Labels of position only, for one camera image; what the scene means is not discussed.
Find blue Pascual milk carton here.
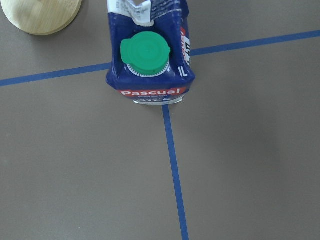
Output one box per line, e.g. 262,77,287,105
106,0,196,106

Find wooden cup tree stand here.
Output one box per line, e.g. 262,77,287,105
0,0,82,36

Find brown paper table mat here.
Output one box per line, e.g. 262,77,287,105
0,0,320,240

